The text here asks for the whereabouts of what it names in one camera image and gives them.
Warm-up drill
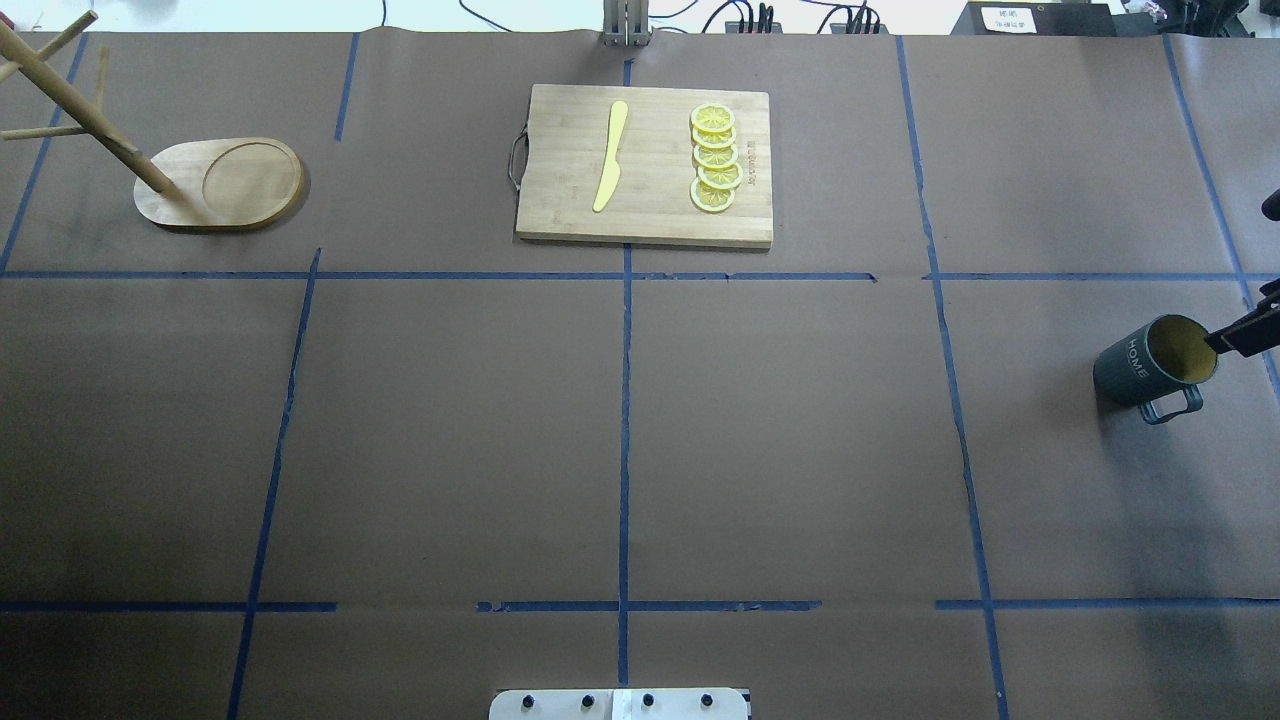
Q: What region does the dark teal HOME mug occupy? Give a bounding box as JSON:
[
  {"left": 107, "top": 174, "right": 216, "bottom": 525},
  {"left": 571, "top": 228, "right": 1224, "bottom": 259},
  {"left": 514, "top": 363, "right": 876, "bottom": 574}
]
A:
[{"left": 1092, "top": 314, "right": 1219, "bottom": 425}]

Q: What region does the wooden cup storage rack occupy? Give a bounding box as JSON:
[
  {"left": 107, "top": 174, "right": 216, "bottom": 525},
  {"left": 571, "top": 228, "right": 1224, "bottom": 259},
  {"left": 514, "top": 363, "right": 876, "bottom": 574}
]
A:
[{"left": 1, "top": 10, "right": 306, "bottom": 231}]

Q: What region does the black box with label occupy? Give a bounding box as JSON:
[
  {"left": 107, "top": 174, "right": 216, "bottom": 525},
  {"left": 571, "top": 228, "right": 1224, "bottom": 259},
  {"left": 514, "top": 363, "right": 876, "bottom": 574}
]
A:
[{"left": 950, "top": 1, "right": 1117, "bottom": 37}]

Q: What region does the yellow plastic knife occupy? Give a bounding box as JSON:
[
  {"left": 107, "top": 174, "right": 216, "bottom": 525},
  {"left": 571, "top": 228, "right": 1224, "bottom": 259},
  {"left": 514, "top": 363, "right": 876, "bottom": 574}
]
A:
[{"left": 591, "top": 100, "right": 628, "bottom": 213}]

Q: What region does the bamboo cutting board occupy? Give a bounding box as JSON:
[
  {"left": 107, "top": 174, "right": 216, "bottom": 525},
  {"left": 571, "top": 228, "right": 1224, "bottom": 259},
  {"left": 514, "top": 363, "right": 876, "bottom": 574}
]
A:
[{"left": 515, "top": 85, "right": 774, "bottom": 250}]

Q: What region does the aluminium frame post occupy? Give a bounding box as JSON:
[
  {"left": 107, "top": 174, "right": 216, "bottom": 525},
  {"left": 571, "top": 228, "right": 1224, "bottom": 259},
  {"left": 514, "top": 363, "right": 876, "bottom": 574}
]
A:
[{"left": 602, "top": 0, "right": 653, "bottom": 47}]

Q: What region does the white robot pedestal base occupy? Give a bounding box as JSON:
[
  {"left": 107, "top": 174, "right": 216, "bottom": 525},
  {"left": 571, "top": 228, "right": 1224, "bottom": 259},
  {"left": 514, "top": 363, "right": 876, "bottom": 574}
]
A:
[{"left": 488, "top": 687, "right": 753, "bottom": 719}]

